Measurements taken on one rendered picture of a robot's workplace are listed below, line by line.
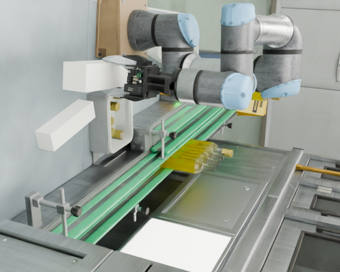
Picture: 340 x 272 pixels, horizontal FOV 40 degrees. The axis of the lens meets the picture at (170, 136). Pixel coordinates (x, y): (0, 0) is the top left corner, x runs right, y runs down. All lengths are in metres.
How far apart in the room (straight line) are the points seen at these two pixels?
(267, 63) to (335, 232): 0.74
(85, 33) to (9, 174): 0.55
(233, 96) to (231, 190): 1.09
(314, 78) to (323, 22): 0.86
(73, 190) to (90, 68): 0.66
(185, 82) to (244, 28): 0.18
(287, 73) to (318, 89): 6.40
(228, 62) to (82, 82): 0.32
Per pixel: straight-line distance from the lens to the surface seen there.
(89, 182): 1.67
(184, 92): 1.00
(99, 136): 1.74
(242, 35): 1.07
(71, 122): 1.55
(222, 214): 1.84
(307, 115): 7.96
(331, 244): 1.84
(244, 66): 1.07
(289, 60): 1.42
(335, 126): 7.96
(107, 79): 1.12
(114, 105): 1.77
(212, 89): 0.98
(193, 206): 1.88
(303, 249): 1.78
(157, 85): 1.01
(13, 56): 1.41
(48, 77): 1.53
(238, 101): 0.97
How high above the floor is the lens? 1.69
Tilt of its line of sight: 23 degrees down
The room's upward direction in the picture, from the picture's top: 100 degrees clockwise
